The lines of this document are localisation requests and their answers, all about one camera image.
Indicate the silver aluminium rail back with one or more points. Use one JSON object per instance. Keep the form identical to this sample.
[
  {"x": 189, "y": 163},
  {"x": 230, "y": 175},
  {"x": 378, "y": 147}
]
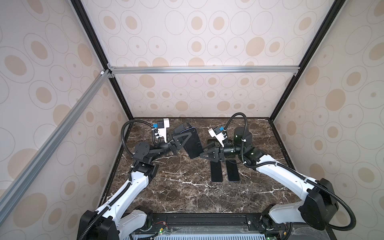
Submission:
[{"x": 205, "y": 70}]

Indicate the silver aluminium rail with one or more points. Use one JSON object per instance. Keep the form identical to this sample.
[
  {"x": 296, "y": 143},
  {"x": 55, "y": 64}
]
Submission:
[
  {"x": 24, "y": 180},
  {"x": 205, "y": 70}
]

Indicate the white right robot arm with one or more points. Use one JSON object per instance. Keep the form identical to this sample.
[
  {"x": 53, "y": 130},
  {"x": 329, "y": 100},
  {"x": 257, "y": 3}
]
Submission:
[{"x": 315, "y": 208}]

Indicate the black corner frame post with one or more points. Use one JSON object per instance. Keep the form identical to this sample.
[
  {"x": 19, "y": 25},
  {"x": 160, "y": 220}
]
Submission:
[
  {"x": 96, "y": 44},
  {"x": 324, "y": 28}
]

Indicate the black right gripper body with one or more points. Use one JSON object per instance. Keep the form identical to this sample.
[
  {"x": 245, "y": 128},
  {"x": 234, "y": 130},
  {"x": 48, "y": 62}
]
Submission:
[{"x": 221, "y": 154}]

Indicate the black corner frame post left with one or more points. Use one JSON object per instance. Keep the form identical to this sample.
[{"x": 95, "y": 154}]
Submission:
[{"x": 96, "y": 44}]

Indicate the silver aluminium rail left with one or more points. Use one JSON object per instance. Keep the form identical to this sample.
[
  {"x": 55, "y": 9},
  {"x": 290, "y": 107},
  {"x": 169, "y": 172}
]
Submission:
[{"x": 24, "y": 180}]

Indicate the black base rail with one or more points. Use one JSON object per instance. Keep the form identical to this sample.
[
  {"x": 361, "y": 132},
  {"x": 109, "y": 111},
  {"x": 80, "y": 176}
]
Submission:
[{"x": 225, "y": 227}]

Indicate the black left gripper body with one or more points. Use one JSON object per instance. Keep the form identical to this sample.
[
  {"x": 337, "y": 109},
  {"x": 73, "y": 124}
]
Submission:
[{"x": 171, "y": 147}]

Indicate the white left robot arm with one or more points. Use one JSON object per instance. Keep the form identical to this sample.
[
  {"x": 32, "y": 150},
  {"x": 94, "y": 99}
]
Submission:
[{"x": 108, "y": 222}]

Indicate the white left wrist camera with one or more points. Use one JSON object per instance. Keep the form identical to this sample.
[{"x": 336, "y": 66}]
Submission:
[{"x": 160, "y": 129}]

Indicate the black corner frame post right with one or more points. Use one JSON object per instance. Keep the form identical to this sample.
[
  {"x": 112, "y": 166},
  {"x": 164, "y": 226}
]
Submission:
[{"x": 324, "y": 28}]

